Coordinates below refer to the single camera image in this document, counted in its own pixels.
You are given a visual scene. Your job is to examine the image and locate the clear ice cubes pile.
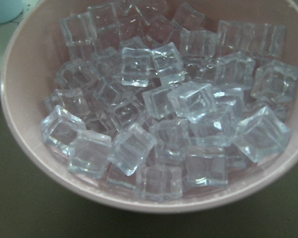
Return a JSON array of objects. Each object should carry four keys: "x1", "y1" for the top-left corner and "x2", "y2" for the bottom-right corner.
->
[{"x1": 41, "y1": 0, "x2": 298, "y2": 202}]

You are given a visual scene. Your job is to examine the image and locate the light blue cup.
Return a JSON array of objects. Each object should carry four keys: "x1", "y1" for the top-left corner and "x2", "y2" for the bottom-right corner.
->
[{"x1": 0, "y1": 0, "x2": 23, "y2": 24}]

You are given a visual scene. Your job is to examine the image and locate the pink bowl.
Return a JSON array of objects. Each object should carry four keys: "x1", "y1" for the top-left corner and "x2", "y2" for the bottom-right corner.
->
[{"x1": 0, "y1": 0, "x2": 298, "y2": 213}]

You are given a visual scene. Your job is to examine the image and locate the beige serving tray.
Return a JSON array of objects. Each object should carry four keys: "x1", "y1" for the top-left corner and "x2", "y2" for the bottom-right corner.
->
[{"x1": 0, "y1": 0, "x2": 40, "y2": 70}]

